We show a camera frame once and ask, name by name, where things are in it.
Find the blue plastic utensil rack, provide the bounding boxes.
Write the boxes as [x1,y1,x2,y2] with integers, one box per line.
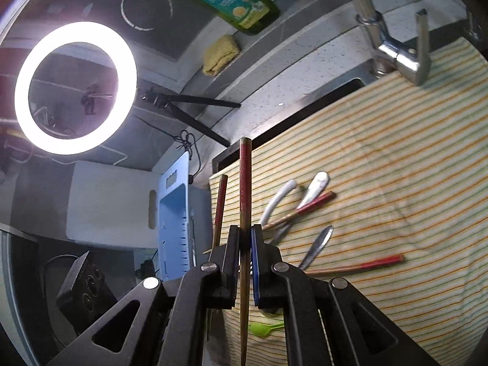
[157,150,199,281]

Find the white ring light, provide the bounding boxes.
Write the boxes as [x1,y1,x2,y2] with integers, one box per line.
[14,21,138,156]

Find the white handled utensil left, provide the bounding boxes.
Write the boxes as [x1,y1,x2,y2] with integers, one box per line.
[260,179,297,225]

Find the black induction cooktop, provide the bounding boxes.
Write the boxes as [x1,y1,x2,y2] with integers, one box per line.
[0,0,229,62]

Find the yellow sponge cloth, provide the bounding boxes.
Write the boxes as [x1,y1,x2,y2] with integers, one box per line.
[202,35,241,77]

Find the red wooden chopstick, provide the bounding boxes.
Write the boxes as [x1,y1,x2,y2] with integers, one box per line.
[239,138,253,366]
[304,254,405,276]
[206,174,228,251]
[261,191,337,231]

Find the small metal sink fitting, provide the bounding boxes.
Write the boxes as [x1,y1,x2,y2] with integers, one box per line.
[463,5,483,42]

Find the black cable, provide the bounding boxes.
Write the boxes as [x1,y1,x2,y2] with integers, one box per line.
[135,114,203,184]

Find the chrome sink faucet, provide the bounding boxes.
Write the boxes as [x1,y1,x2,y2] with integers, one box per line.
[335,0,432,86]

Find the striped yellow cloth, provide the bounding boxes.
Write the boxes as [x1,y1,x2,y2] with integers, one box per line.
[209,38,488,366]

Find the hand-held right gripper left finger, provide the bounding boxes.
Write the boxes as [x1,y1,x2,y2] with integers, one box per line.
[46,225,241,366]

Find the black power strip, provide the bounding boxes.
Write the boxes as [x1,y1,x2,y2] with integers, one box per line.
[56,251,118,336]

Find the green plastic fork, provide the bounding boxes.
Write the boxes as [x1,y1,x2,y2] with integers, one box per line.
[249,322,286,337]

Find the black tripod legs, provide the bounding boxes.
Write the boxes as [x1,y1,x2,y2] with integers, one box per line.
[137,88,242,148]

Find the shiny metal fork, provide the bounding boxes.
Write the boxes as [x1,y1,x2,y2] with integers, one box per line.
[269,171,329,245]

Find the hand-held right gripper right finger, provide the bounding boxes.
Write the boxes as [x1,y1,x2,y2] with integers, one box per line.
[250,224,443,366]

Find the black phone clamp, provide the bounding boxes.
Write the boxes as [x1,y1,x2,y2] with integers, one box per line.
[80,84,102,115]

